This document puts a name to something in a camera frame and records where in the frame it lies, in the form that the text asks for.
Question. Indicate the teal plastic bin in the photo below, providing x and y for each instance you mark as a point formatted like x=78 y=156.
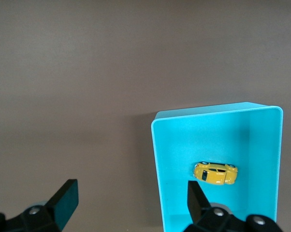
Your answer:
x=184 y=145

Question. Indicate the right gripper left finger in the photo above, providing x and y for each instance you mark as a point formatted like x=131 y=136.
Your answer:
x=63 y=205

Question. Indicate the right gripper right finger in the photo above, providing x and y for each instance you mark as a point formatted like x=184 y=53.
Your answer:
x=198 y=207

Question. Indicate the yellow beetle toy car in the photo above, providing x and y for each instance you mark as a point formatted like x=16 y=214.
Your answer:
x=215 y=175

